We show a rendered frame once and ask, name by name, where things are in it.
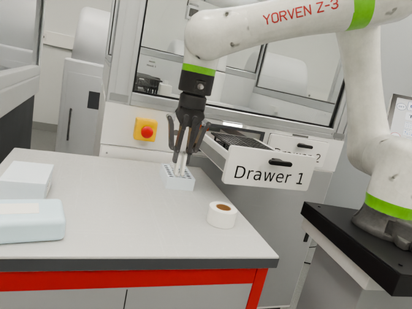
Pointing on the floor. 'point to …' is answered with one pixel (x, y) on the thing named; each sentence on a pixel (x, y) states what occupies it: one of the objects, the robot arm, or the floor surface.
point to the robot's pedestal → (341, 281)
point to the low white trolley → (132, 243)
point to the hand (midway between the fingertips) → (180, 163)
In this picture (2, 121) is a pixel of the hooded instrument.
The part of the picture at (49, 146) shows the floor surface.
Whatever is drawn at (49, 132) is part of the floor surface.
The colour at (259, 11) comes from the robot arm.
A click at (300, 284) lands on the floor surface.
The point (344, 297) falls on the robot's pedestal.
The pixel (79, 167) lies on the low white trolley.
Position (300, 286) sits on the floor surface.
